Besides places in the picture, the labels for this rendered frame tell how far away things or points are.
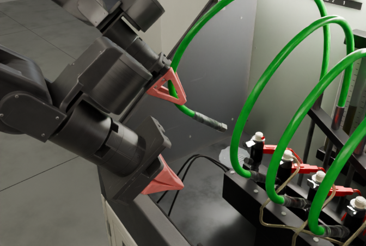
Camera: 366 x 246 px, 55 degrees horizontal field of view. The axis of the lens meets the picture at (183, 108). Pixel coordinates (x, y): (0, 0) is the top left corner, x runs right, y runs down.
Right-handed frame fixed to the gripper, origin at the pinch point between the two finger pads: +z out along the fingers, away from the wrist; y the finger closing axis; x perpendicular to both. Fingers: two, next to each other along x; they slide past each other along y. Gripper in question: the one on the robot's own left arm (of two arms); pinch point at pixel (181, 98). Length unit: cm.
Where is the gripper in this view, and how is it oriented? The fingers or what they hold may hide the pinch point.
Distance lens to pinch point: 71.5
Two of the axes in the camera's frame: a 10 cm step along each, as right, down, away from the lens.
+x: -7.2, 6.6, 2.2
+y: -0.1, -3.3, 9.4
